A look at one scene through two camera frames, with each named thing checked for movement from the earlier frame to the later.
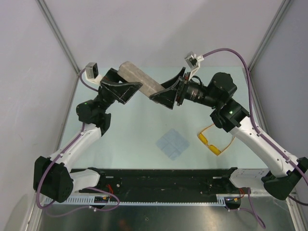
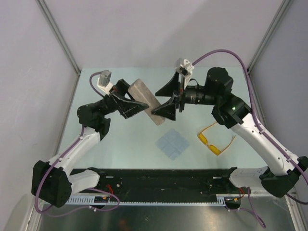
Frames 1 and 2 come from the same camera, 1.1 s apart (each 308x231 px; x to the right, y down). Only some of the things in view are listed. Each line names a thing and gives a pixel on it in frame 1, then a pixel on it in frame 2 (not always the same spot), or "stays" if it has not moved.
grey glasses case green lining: (132, 74) -> (141, 93)
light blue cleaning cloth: (172, 144) stays
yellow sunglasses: (202, 138) stays
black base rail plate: (165, 183) stays
